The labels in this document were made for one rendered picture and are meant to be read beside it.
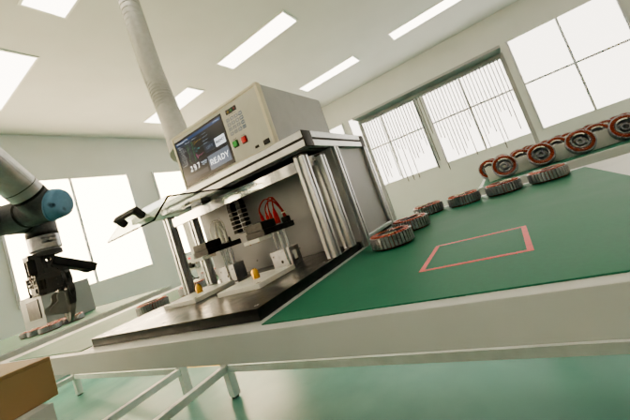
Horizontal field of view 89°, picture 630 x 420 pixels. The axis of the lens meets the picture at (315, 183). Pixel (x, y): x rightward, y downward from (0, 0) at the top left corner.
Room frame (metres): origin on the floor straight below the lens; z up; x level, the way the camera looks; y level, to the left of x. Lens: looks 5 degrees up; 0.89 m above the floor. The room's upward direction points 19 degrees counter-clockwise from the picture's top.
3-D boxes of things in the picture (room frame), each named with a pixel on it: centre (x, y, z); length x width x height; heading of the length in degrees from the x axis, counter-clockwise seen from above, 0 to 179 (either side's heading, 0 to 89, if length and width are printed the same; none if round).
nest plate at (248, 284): (0.85, 0.23, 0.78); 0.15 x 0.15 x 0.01; 60
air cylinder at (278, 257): (0.98, 0.15, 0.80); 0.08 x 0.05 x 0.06; 60
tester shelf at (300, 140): (1.19, 0.17, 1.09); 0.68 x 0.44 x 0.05; 60
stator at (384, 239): (0.83, -0.14, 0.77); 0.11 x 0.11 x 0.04
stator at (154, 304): (1.19, 0.71, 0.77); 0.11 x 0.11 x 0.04
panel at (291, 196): (1.13, 0.20, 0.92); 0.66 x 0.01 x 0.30; 60
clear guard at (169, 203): (0.98, 0.43, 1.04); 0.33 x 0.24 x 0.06; 150
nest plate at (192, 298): (0.98, 0.44, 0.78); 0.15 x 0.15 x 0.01; 60
